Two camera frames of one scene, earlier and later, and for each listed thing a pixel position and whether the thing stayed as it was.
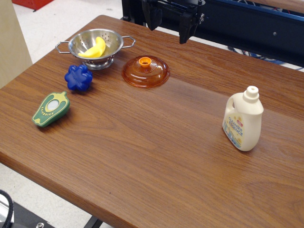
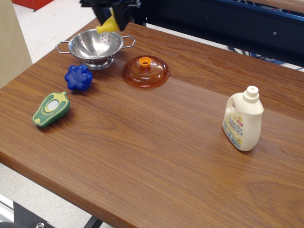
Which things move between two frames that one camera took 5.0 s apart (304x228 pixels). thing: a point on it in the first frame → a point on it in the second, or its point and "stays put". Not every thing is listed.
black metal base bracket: [22, 218] stays put
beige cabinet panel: [15, 56] stays put
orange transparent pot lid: [145, 71] stays put
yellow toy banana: [95, 51] → [109, 25]
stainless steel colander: [86, 40] stays put
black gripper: [195, 6] → [102, 9]
